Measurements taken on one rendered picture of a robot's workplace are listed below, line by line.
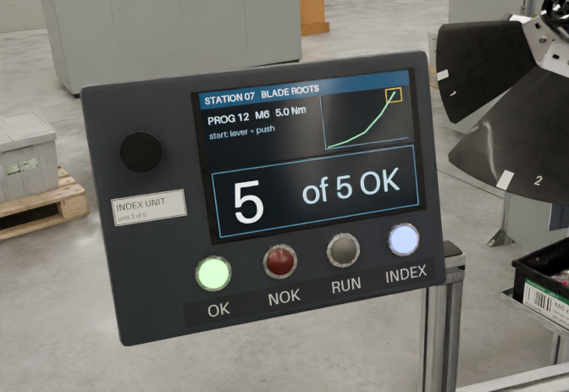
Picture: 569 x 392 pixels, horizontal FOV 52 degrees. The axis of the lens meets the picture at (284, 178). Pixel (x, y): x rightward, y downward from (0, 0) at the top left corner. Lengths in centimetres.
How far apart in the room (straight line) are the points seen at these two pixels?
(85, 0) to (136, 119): 572
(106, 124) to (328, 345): 182
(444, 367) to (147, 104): 41
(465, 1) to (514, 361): 251
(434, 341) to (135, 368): 167
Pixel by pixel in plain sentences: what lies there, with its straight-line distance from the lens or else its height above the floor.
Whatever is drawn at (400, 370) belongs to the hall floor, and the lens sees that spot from 208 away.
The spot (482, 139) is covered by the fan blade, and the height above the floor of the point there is 99.
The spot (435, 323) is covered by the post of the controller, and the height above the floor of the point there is 98.
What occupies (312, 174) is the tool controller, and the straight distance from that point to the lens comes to 44.
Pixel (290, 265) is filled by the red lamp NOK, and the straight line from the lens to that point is 44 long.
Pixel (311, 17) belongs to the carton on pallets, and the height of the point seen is 24.
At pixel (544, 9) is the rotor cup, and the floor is 120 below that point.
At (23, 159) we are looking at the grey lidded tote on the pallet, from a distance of 336.
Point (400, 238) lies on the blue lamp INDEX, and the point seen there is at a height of 112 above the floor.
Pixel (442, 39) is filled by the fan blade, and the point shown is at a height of 111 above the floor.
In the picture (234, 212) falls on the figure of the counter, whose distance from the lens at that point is 43.
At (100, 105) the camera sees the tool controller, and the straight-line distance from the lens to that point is 42.
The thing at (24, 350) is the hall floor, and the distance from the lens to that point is 244.
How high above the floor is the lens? 134
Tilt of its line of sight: 22 degrees down
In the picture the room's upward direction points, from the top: 3 degrees counter-clockwise
